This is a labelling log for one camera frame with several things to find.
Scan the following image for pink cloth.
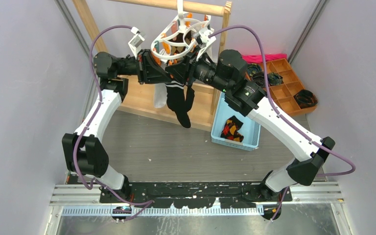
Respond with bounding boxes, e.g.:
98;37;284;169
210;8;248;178
242;53;287;64

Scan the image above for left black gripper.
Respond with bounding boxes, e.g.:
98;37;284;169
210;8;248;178
116;49;172;85

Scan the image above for black sock white stripes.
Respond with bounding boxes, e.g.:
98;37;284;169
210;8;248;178
185;86;195;112

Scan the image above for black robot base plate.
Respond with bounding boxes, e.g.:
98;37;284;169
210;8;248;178
116;182;292;219

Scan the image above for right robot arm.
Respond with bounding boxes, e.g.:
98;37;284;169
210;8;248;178
165;49;335;201

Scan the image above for red yellow argyle sock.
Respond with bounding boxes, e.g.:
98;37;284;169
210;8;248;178
220;116;244;142

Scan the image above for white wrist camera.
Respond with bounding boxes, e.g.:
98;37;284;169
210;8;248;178
128;27;145;58
193;27;216;61

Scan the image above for white sock right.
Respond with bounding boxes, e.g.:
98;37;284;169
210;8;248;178
204;45;215;64

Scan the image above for light blue plastic basket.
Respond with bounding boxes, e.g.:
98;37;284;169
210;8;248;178
211;93;260;151

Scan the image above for white clip sock hanger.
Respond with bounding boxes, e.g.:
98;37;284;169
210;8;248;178
151;0;212;66

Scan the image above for wooden hanging rack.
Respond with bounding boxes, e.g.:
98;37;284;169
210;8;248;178
73;0;232;131

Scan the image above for white sock with stripes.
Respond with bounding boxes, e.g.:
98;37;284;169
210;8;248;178
153;83;167;108

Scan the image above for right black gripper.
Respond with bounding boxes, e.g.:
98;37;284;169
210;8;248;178
164;46;230;94

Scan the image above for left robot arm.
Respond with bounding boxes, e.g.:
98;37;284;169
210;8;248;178
62;49;171;203

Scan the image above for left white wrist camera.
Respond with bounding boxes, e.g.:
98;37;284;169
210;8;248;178
128;27;145;58

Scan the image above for rolled dark sock in tray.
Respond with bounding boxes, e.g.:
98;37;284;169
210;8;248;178
247;63;263;77

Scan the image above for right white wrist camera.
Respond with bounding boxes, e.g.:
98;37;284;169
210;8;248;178
193;27;216;61

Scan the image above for wooden compartment tray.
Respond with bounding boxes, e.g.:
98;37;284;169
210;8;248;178
266;59;317;116

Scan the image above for rolled dark sock centre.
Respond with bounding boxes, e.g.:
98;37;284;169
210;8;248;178
251;71;270;88

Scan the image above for rolled dark sock right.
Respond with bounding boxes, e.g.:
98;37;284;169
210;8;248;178
267;72;283;86

